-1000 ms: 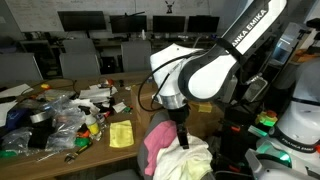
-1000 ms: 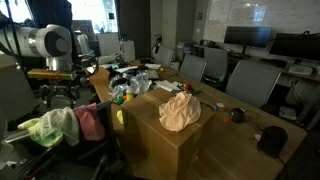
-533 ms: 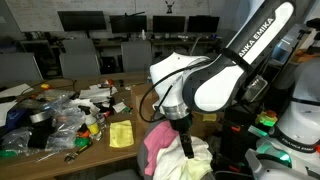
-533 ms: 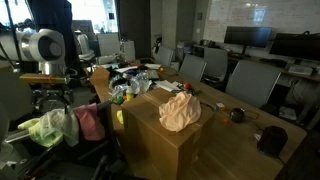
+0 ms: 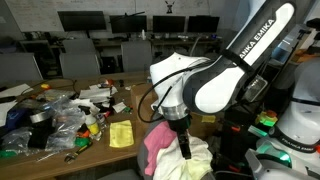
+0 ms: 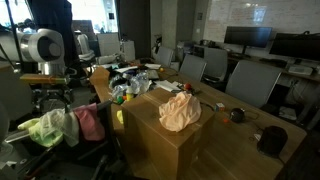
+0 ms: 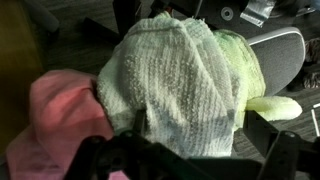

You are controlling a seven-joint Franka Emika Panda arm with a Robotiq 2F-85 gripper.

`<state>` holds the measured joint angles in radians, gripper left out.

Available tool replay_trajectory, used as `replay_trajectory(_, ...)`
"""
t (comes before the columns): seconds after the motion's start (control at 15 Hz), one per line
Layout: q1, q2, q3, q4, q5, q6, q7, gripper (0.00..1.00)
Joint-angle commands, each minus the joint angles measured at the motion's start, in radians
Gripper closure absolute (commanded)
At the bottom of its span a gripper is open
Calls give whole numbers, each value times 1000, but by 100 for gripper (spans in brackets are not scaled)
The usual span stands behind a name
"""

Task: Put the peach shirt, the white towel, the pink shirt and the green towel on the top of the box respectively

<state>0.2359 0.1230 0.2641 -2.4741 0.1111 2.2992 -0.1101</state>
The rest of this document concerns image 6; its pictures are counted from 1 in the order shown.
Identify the pink shirt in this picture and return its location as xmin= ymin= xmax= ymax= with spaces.
xmin=72 ymin=102 xmax=106 ymax=142

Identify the black monitor with light bar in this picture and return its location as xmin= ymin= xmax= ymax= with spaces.
xmin=268 ymin=31 xmax=320 ymax=63

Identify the peach shirt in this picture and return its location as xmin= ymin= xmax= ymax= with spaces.
xmin=157 ymin=91 xmax=203 ymax=134

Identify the spray bottle with yellow label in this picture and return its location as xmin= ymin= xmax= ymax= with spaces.
xmin=125 ymin=85 xmax=135 ymax=102

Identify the Rubik's cube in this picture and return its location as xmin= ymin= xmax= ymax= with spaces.
xmin=214 ymin=102 xmax=226 ymax=113

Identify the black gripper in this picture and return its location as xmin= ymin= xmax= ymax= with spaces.
xmin=31 ymin=83 xmax=75 ymax=113

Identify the grey office chair holding clothes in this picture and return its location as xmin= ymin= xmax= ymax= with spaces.
xmin=0 ymin=99 xmax=116 ymax=180

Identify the yellow cleaning cloth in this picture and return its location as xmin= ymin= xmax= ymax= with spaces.
xmin=115 ymin=109 xmax=125 ymax=125

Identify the stack of white papers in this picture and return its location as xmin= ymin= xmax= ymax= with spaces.
xmin=154 ymin=79 xmax=183 ymax=94

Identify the black computer monitor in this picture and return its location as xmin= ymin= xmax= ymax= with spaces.
xmin=223 ymin=25 xmax=274 ymax=56

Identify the large brown cardboard box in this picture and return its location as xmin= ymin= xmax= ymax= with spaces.
xmin=120 ymin=87 xmax=216 ymax=180

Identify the small round black speaker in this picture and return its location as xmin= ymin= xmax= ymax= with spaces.
xmin=229 ymin=107 xmax=247 ymax=124

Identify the grey cabinet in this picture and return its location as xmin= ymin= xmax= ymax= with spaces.
xmin=0 ymin=63 xmax=34 ymax=122

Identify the white desk device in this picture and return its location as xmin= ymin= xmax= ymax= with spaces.
xmin=287 ymin=63 xmax=315 ymax=77

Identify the clear plastic bag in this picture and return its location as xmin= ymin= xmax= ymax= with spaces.
xmin=110 ymin=70 xmax=153 ymax=100

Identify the wooden camera mount plate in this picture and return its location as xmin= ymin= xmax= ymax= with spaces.
xmin=19 ymin=73 xmax=71 ymax=86

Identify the white knit towel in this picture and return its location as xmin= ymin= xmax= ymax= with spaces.
xmin=39 ymin=107 xmax=81 ymax=148

